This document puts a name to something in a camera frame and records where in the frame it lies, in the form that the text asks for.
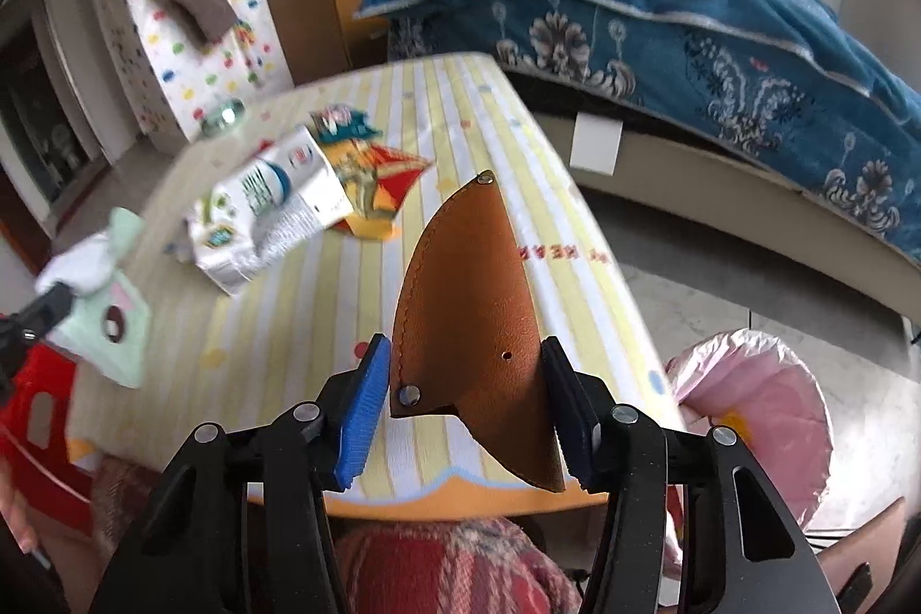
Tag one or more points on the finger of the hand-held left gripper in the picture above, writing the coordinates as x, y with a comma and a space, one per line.
50, 308

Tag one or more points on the striped yellow tablecloth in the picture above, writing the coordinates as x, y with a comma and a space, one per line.
302, 297

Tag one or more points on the white teal carton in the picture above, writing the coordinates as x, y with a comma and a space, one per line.
295, 175

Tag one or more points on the white paper tag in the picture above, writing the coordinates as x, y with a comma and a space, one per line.
596, 145

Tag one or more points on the plaid trousers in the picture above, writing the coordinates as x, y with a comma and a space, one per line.
446, 563

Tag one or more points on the wooden nightstand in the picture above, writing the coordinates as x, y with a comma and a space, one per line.
324, 17

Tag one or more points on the mint green packet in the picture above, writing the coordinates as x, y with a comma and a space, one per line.
108, 326

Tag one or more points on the orange printed wrapper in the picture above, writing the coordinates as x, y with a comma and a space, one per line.
381, 182

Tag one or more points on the brown leather sheath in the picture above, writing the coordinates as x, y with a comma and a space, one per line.
468, 297

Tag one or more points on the white dotted cabinet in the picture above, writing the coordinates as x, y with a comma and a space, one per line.
194, 74

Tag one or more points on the person's left hand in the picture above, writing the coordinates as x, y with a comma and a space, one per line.
14, 513

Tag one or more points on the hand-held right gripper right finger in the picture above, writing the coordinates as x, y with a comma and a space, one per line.
575, 427

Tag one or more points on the pink trash bag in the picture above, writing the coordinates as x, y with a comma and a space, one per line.
763, 412

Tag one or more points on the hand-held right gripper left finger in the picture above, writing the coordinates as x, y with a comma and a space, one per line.
360, 420

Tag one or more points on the clear printed wrapper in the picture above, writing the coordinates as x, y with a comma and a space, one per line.
342, 123

